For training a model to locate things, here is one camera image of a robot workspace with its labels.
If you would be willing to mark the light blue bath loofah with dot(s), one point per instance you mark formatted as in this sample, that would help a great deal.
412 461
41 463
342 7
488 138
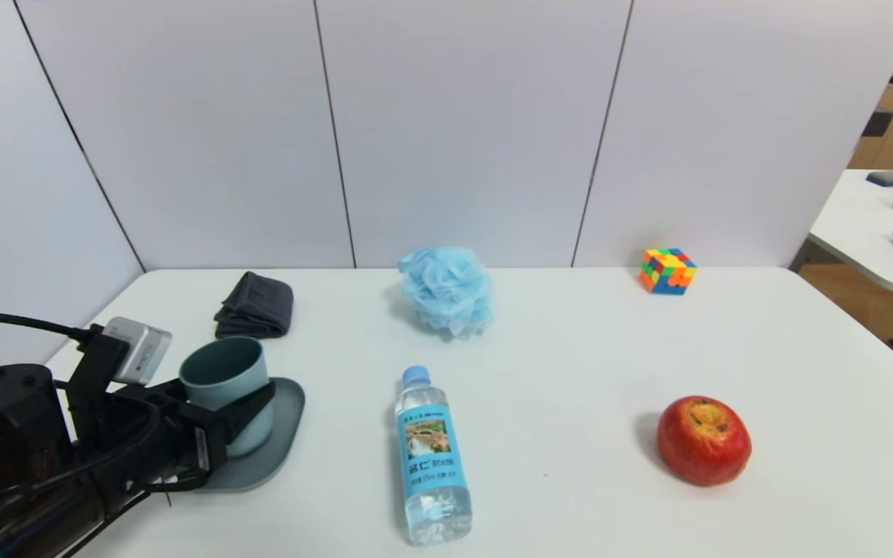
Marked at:
446 291

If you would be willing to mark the dark grey folded towel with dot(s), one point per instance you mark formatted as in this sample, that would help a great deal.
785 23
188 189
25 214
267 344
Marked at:
256 308

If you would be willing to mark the colourful puzzle cube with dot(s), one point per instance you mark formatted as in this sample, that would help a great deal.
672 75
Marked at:
668 271

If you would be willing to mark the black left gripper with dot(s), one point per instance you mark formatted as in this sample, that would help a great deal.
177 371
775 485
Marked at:
200 450

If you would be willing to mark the red apple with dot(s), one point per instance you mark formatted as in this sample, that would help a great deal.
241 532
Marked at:
704 446

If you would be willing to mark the teal plastic cup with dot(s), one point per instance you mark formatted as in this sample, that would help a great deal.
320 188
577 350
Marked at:
225 372

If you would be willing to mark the grey plastic dish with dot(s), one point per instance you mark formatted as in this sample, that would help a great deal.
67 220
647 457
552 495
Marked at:
280 434

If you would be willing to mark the white side table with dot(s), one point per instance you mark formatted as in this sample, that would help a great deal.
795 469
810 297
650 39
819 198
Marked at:
857 232

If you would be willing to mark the clear water bottle blue label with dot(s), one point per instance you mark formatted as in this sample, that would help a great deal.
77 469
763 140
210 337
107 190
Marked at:
431 457

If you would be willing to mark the small grey oval object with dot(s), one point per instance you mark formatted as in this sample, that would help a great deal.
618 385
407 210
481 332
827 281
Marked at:
888 178

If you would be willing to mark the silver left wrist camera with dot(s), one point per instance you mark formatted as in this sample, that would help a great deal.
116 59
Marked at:
138 350

